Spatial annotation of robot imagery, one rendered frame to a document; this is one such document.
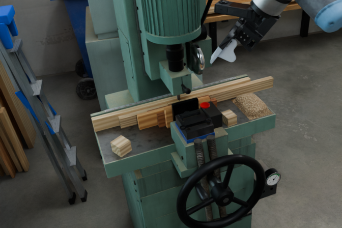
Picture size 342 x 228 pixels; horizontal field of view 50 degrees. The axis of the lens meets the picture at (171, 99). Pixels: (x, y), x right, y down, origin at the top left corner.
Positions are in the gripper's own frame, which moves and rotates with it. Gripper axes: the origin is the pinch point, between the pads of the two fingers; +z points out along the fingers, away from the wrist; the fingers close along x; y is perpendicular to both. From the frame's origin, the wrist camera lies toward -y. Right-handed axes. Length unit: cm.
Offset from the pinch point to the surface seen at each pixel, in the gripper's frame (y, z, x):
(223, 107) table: 12.6, 23.3, 9.0
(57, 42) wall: -137, 192, 124
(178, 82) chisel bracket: -4.1, 17.0, -3.3
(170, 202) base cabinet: 20, 49, -18
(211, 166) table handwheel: 19.4, 13.5, -24.4
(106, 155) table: -5.8, 36.2, -29.8
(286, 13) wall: 9, 99, 276
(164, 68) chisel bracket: -11.3, 19.5, -0.1
